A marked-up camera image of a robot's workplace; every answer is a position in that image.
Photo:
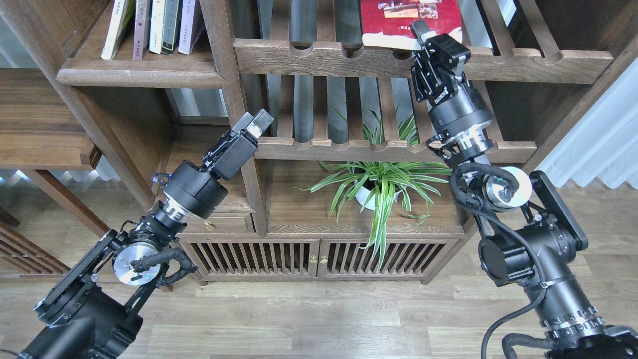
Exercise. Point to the white curtain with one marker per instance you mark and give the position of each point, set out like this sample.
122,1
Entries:
603,145

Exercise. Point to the lavender upright book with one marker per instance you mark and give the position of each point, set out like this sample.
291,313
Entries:
191,25

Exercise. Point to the white upright book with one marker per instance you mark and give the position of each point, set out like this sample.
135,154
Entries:
156,25

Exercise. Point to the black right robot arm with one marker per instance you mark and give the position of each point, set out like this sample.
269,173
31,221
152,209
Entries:
528,235

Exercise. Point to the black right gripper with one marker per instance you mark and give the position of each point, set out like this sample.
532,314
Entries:
458,113

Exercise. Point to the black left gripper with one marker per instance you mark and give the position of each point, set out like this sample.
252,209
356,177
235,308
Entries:
195,190

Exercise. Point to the dark green upright book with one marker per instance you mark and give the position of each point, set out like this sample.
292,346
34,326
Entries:
170,26

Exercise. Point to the green spider plant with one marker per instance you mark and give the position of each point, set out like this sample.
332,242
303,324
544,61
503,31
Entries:
397,179

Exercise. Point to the maroon book white characters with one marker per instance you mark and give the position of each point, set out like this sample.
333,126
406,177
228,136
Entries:
141,28

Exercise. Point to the red book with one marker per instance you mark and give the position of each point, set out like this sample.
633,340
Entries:
386,23

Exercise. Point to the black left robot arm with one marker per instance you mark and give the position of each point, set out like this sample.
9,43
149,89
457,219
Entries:
93,312

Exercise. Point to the yellow-green book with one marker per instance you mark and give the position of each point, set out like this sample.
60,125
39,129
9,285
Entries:
122,12

